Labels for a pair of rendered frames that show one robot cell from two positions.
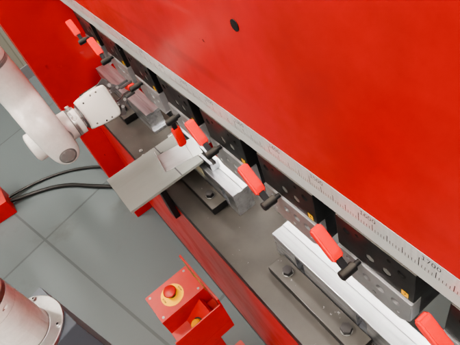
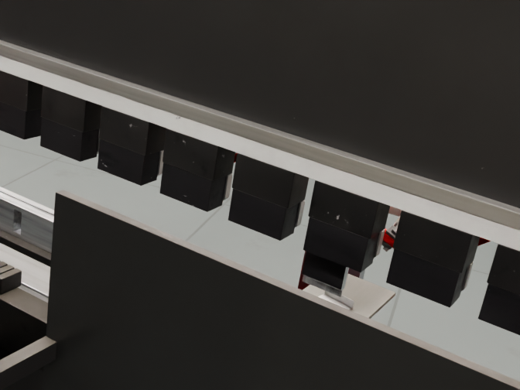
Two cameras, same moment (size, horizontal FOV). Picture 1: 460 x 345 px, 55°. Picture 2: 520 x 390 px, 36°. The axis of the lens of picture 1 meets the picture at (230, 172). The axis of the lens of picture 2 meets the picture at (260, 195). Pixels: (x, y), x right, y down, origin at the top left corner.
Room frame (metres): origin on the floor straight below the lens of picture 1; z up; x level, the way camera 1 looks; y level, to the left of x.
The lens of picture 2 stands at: (2.13, -1.12, 1.90)
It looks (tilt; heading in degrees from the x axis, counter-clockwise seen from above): 21 degrees down; 138
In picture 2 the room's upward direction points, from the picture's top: 10 degrees clockwise
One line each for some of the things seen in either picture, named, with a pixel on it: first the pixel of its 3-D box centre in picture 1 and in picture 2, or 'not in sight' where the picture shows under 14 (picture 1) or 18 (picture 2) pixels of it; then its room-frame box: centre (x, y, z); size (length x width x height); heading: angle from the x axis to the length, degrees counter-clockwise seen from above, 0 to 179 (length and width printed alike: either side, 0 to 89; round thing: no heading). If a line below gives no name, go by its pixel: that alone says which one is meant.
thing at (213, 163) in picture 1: (197, 150); not in sight; (1.03, 0.07, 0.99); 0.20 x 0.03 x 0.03; 20
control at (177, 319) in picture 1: (186, 307); not in sight; (0.66, 0.27, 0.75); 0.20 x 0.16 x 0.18; 22
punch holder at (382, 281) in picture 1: (390, 254); (73, 121); (0.33, -0.19, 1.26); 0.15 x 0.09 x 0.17; 20
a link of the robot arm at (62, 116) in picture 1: (52, 137); not in sight; (1.03, 0.42, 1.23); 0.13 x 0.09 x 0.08; 111
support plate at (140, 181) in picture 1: (154, 170); (342, 299); (1.00, 0.22, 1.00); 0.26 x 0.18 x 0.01; 110
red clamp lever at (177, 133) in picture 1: (178, 130); not in sight; (0.89, 0.08, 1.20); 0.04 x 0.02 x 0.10; 110
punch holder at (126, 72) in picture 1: (127, 52); (433, 253); (1.26, 0.16, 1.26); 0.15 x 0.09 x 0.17; 20
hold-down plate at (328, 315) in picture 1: (315, 302); not in sight; (0.47, -0.08, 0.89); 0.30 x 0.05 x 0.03; 20
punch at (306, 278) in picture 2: not in sight; (325, 270); (1.05, 0.08, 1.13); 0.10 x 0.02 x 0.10; 20
